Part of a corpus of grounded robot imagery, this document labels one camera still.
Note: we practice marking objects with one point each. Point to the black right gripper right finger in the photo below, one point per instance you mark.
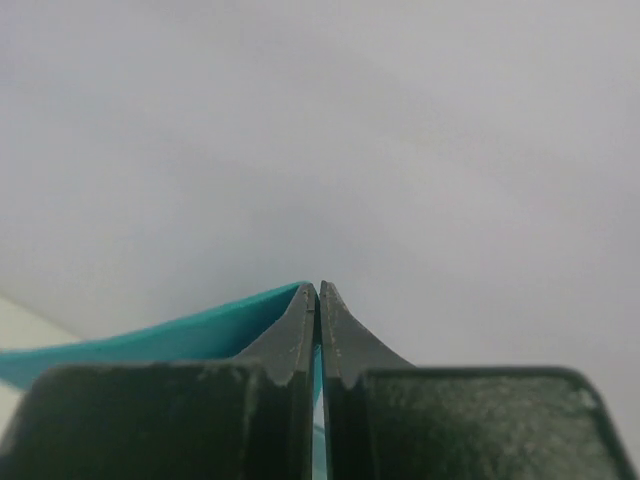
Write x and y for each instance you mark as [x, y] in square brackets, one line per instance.
[386, 418]

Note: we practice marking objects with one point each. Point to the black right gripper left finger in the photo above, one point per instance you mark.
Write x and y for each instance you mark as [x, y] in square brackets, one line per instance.
[246, 417]

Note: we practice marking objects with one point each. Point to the teal t shirt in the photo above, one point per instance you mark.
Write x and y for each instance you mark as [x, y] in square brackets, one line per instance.
[216, 334]

